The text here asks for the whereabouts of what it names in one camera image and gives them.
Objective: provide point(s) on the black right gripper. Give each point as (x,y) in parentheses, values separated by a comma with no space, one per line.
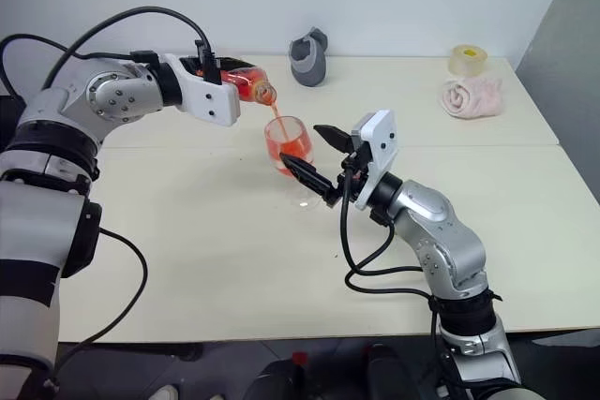
(358,163)

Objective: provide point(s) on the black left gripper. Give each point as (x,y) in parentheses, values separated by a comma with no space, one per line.
(187,63)

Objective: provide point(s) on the bottle with orange drink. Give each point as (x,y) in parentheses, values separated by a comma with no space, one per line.
(246,84)

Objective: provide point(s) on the clear wine glass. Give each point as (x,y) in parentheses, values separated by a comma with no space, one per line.
(293,137)

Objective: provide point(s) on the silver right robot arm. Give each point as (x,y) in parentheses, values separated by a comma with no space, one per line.
(445,241)

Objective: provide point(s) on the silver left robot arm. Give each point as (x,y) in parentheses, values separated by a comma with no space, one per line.
(56,119)

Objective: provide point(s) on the gray fabric cap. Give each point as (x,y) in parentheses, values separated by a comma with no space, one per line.
(307,67)

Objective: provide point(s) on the rolled pink towel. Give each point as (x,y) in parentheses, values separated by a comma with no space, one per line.
(473,98)

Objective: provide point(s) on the clear tape roll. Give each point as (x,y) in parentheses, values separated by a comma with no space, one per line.
(469,63)

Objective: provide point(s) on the dark rounded shape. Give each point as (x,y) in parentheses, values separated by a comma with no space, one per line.
(281,379)

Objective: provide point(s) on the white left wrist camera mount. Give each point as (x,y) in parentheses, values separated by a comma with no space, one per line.
(211,100)

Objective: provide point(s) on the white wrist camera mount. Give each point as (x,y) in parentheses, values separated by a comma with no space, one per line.
(211,100)
(382,147)

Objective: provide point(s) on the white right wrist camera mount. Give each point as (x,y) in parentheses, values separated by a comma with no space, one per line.
(382,147)

